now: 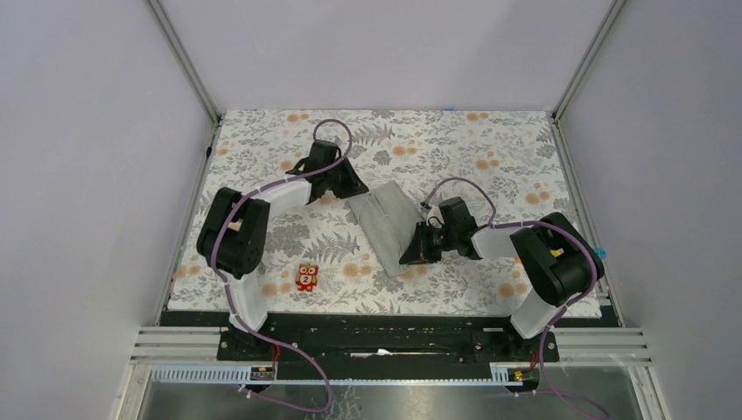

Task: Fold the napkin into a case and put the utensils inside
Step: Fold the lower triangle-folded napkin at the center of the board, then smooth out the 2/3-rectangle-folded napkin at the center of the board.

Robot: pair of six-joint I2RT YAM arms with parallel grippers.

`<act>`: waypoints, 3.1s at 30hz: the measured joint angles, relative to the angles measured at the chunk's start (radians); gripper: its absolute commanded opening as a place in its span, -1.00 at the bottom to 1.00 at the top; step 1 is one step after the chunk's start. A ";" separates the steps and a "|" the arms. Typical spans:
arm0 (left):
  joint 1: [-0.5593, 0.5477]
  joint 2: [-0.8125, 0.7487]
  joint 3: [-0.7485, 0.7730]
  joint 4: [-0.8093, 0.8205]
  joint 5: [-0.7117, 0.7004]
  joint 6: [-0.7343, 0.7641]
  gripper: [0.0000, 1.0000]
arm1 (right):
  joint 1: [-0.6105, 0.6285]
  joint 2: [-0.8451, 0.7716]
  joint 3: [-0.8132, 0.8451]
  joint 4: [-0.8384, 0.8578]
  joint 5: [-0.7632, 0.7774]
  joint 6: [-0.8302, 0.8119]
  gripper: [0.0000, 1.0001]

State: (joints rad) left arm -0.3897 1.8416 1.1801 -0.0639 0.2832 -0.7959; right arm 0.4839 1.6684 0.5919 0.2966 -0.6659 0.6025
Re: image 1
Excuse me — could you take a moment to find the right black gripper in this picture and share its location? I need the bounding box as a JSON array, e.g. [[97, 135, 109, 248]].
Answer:
[[400, 220, 458, 265]]

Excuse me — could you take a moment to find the grey cloth napkin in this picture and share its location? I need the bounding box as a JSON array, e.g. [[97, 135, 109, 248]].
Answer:
[[346, 181, 424, 277]]

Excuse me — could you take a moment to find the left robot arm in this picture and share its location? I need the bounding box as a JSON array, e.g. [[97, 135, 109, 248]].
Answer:
[[197, 140, 368, 360]]

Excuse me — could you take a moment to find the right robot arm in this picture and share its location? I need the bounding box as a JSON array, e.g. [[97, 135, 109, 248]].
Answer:
[[399, 197, 605, 361]]

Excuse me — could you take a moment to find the red owl toy block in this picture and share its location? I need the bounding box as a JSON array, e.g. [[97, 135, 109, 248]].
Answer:
[[295, 263, 319, 292]]

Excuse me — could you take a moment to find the floral patterned tablecloth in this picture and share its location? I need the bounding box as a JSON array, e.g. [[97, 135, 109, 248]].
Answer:
[[167, 110, 575, 316]]

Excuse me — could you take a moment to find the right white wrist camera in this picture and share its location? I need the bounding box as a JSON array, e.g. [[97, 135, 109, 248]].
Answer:
[[425, 206, 445, 228]]

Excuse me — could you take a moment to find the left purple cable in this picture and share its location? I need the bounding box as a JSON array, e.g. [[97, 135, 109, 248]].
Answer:
[[209, 118, 354, 414]]

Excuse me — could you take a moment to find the purple cable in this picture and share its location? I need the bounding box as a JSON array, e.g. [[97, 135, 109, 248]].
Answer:
[[209, 118, 354, 414], [422, 176, 613, 418]]

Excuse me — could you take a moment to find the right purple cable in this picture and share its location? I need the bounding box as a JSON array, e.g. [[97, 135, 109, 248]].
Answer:
[[422, 176, 613, 418]]

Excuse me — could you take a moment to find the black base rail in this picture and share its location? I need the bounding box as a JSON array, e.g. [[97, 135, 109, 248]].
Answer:
[[217, 313, 559, 382]]

